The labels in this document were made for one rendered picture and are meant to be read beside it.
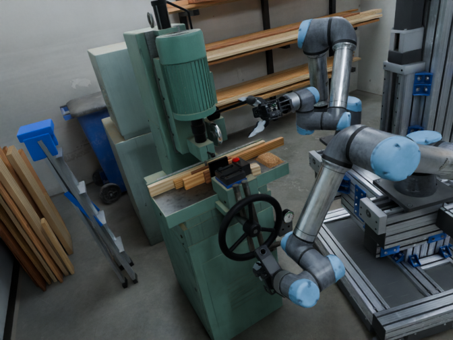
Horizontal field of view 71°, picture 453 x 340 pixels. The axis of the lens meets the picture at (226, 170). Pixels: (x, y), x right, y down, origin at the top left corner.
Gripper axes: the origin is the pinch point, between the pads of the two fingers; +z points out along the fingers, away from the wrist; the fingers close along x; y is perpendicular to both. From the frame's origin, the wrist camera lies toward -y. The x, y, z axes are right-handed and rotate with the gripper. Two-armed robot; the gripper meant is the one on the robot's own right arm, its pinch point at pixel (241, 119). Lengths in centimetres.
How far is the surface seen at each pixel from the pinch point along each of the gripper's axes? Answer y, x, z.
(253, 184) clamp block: 2.6, 25.5, 4.3
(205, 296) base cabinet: -23, 75, 32
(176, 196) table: -17.5, 23.5, 30.4
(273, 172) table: -8.0, 27.6, -12.2
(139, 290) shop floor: -96, 93, 57
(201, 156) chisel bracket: -14.7, 10.6, 15.4
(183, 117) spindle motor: -9.1, -6.8, 19.7
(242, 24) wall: -223, -81, -149
